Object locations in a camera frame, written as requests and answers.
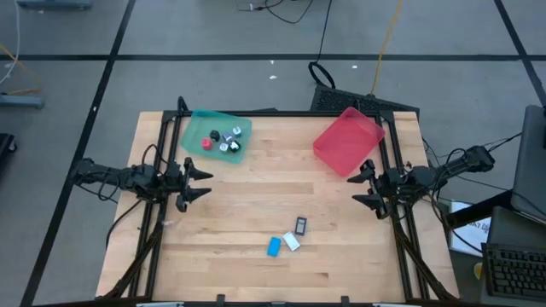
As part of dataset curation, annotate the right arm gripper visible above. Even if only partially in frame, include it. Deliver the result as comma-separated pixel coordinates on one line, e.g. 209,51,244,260
346,159,402,221

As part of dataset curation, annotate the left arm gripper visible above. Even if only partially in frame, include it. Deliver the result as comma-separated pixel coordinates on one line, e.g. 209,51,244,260
164,156,214,213

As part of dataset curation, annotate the white staple box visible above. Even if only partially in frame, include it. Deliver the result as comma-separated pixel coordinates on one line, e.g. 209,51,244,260
282,230,301,252

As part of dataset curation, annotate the blue staple box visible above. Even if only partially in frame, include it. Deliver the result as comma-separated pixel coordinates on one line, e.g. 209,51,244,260
266,236,283,258

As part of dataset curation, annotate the red translucent plastic bin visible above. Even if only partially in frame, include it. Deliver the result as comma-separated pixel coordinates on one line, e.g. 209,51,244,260
312,106,387,178

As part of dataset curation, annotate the green translucent plastic bin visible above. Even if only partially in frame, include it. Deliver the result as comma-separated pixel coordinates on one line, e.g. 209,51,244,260
179,108,253,165

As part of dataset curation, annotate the black mesh computer case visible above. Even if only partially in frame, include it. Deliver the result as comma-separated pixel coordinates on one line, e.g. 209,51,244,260
310,84,421,119

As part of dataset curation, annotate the black desk beam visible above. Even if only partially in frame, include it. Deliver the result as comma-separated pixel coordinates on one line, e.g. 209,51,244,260
445,189,513,229

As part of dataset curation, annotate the white printed sheet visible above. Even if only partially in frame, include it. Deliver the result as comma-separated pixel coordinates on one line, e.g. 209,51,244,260
447,200,491,258

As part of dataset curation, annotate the black keyboard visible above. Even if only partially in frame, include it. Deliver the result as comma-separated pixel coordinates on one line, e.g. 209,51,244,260
481,242,546,302

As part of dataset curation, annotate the black aluminium rig frame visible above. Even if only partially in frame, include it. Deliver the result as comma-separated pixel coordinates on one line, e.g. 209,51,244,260
96,96,460,307

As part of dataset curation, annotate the yellow cable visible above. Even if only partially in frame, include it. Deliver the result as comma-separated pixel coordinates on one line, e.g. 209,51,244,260
369,0,404,96

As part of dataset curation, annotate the black floor cable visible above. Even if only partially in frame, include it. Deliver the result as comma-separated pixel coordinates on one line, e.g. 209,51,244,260
307,0,338,90
238,0,317,25

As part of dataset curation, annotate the grey floor rail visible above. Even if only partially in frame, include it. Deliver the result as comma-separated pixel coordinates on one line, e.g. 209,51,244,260
0,93,44,108
16,0,94,10

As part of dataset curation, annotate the white floor cable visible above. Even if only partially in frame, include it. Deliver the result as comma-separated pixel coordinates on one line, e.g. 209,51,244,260
0,0,22,86

